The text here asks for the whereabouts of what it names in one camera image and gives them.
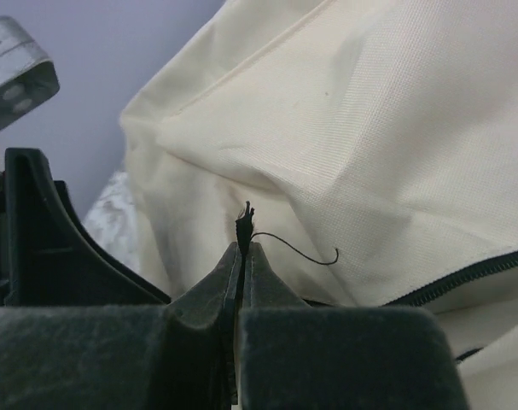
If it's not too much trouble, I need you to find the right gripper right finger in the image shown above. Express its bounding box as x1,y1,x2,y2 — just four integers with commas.
239,243,469,409

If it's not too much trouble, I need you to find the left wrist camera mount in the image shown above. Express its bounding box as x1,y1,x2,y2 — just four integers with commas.
0,15,60,131

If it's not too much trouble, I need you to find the cream canvas backpack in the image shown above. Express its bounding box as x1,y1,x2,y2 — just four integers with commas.
120,1,518,409

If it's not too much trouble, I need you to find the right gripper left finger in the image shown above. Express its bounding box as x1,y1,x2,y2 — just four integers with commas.
0,244,241,409

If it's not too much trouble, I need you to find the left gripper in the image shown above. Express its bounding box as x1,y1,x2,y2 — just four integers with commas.
0,148,171,306

